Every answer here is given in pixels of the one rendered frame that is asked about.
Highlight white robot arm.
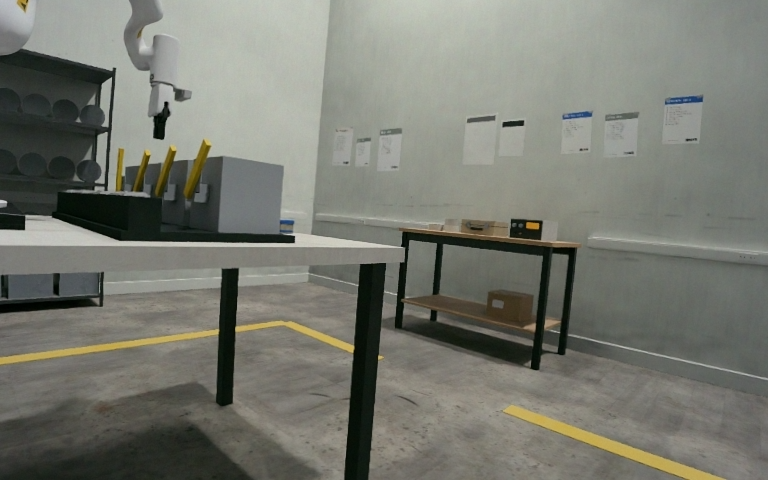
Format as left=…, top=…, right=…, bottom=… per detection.
left=0, top=0, right=192, bottom=102

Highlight small round tin with blue rim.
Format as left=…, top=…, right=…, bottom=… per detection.
left=280, top=219, right=294, bottom=234

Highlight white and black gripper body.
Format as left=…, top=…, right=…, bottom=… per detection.
left=148, top=83, right=175, bottom=117

